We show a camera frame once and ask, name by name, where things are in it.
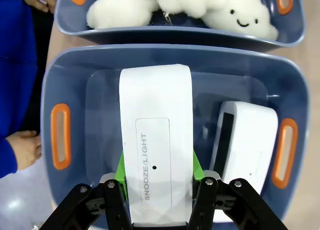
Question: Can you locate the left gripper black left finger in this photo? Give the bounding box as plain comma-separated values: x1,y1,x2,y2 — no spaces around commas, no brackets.
44,150,133,230

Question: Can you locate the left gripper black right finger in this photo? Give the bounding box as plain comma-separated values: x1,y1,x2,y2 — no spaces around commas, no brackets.
187,149,289,230

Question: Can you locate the white clock with black screen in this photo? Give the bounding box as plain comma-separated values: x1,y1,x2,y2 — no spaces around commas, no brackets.
208,100,280,223

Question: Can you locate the white clock with snooze print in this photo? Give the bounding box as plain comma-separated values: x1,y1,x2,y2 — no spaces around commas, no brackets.
118,63,195,226

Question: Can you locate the white cloud plush smiling face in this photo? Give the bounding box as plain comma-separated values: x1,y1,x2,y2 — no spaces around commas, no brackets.
139,0,280,40

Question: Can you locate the white fluffy plush toy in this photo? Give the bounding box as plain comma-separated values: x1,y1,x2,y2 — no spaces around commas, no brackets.
86,0,161,30

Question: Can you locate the person's right forearm blue sleeve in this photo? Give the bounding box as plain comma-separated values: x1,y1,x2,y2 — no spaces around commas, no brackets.
0,136,20,179

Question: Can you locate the person's right hand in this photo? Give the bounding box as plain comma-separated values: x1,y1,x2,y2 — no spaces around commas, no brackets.
5,130,43,171

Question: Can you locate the person's left hand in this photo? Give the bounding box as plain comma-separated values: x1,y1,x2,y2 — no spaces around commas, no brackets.
21,0,57,15

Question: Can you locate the person in blue hoodie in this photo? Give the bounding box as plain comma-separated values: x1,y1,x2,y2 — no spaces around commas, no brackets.
0,0,39,138

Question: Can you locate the blue basket with orange handles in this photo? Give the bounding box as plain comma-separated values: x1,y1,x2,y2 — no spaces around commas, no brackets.
53,0,307,53
39,44,311,227

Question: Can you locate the small metal ball chain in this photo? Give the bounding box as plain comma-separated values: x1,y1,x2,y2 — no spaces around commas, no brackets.
161,10,174,26

